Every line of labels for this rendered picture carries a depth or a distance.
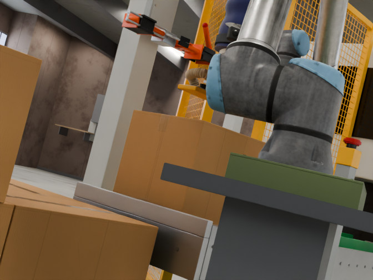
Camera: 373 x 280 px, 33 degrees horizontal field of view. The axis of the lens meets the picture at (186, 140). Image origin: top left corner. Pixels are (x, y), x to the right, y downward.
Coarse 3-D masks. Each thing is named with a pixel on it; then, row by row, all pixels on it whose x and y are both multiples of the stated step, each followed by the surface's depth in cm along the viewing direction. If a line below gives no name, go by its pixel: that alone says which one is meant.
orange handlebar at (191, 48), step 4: (132, 20) 218; (136, 20) 218; (156, 28) 226; (156, 32) 226; (160, 32) 228; (164, 32) 229; (176, 44) 241; (192, 44) 241; (176, 48) 242; (180, 48) 240; (184, 48) 239; (188, 48) 241; (192, 48) 242; (196, 48) 244; (188, 52) 247; (196, 52) 244
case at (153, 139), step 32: (160, 128) 246; (192, 128) 235; (224, 128) 240; (128, 160) 255; (160, 160) 242; (192, 160) 231; (224, 160) 242; (128, 192) 251; (160, 192) 238; (192, 192) 232
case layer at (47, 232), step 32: (32, 192) 231; (0, 224) 172; (32, 224) 180; (64, 224) 188; (96, 224) 198; (128, 224) 208; (0, 256) 173; (32, 256) 181; (64, 256) 190; (96, 256) 200; (128, 256) 210
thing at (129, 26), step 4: (124, 16) 223; (132, 16) 221; (136, 16) 219; (124, 20) 223; (124, 24) 222; (128, 24) 221; (132, 24) 220; (128, 28) 223; (132, 28) 222; (136, 28) 220; (136, 32) 226; (140, 32) 225; (144, 32) 223
